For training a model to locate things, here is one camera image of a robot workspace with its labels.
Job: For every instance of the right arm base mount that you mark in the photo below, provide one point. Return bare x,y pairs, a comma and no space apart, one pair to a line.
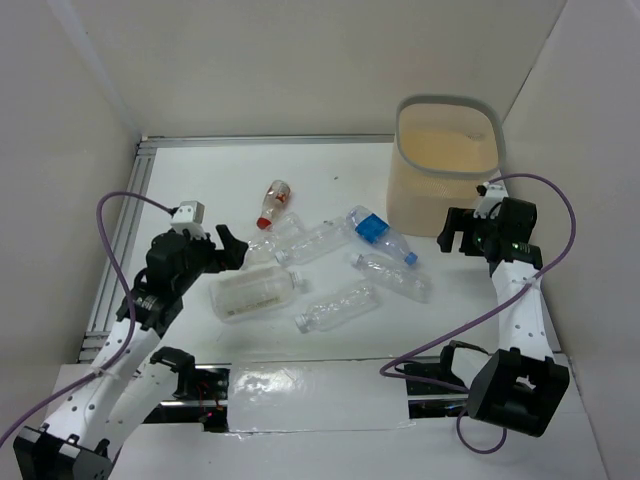
427,400

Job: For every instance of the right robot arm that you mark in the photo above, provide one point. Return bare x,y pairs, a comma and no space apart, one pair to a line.
519,386

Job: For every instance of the blue label clear bottle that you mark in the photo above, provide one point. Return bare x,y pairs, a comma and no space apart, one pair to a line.
376,232

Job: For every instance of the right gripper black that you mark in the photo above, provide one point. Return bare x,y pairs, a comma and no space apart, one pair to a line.
460,219

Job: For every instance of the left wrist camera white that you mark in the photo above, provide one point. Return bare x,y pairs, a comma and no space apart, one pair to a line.
188,219

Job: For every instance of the long clear bottle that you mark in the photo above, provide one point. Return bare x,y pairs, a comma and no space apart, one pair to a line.
315,243

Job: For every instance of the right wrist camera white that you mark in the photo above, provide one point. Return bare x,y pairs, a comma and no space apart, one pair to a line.
490,197

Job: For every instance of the aluminium frame rail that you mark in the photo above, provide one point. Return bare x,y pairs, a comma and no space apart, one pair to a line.
108,294

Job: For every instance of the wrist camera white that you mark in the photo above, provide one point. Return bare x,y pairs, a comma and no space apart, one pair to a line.
188,219
490,197

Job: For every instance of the crushed clear bottle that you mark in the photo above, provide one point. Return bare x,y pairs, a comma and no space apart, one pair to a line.
264,245

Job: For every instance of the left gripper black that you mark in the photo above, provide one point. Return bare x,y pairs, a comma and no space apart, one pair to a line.
216,252

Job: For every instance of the clear bottle white cap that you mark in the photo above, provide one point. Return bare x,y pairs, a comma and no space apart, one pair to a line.
338,308
393,276

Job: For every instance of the clear bottle white cap front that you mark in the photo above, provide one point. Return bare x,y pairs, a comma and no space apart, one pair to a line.
338,308

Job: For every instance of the beige plastic bin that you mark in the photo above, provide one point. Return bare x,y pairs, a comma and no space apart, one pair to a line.
444,146

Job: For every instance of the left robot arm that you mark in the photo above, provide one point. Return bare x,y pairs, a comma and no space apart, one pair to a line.
132,373

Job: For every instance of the large square clear bottle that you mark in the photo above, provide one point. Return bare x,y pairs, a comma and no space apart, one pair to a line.
253,294

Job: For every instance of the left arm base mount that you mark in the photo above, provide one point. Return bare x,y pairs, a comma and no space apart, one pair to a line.
204,404

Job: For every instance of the red cap small bottle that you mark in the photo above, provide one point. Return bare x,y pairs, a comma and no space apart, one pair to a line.
273,204

